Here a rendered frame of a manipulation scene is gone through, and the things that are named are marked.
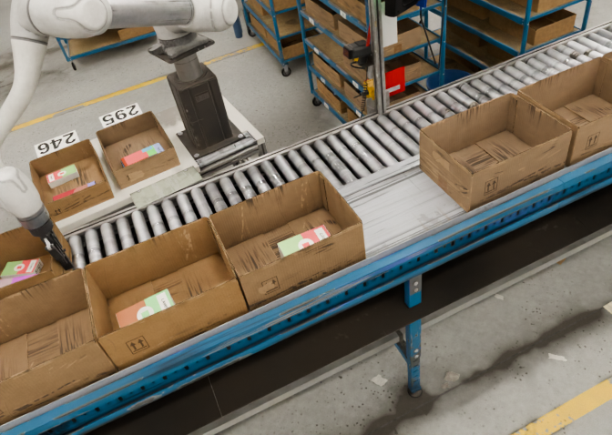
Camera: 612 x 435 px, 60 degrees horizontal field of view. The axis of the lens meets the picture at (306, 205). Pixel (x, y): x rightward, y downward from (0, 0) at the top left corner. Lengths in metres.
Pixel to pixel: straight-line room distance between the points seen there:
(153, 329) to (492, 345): 1.56
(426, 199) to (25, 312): 1.31
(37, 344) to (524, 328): 1.96
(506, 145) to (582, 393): 1.06
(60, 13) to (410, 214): 1.20
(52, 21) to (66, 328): 0.90
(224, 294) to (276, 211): 0.39
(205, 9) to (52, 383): 1.31
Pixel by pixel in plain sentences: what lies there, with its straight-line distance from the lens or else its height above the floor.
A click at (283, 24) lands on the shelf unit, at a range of 4.57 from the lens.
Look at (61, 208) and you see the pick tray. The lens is 2.41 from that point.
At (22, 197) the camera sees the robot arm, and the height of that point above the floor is 1.19.
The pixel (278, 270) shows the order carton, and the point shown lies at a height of 1.01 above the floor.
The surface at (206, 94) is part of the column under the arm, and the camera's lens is 2.38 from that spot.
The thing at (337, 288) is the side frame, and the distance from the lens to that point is 1.57.
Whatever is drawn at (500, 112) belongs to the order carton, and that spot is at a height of 0.98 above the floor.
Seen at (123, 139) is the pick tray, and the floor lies 0.76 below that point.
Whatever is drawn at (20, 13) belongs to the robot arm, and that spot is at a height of 1.64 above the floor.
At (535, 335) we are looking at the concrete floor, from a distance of 2.62.
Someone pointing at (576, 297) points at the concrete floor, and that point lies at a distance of 2.79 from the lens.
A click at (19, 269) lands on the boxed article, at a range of 2.26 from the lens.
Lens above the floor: 2.14
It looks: 42 degrees down
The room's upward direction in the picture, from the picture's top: 11 degrees counter-clockwise
